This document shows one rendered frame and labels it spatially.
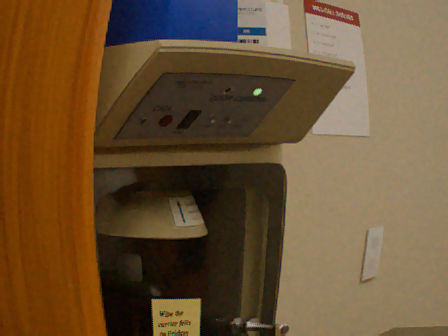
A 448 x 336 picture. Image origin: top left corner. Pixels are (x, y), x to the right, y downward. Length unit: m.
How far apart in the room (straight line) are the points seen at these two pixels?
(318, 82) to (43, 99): 0.35
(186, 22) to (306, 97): 0.24
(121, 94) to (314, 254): 1.14
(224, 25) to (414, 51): 1.46
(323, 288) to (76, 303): 1.23
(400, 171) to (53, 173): 1.49
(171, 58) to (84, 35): 0.11
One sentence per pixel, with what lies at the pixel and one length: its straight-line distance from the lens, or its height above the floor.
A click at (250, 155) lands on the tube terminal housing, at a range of 1.32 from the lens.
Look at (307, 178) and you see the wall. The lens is 2.12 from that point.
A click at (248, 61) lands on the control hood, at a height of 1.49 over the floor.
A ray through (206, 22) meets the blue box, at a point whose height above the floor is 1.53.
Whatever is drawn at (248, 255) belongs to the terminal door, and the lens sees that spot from 1.31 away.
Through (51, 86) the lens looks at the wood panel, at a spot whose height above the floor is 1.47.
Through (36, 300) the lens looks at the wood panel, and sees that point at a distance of 1.09.
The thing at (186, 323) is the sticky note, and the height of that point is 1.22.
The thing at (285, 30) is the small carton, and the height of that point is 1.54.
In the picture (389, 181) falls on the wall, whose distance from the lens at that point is 2.38.
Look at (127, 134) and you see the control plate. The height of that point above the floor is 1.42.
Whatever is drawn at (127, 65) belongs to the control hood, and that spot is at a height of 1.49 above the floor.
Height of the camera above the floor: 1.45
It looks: 3 degrees down
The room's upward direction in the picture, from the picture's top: 1 degrees clockwise
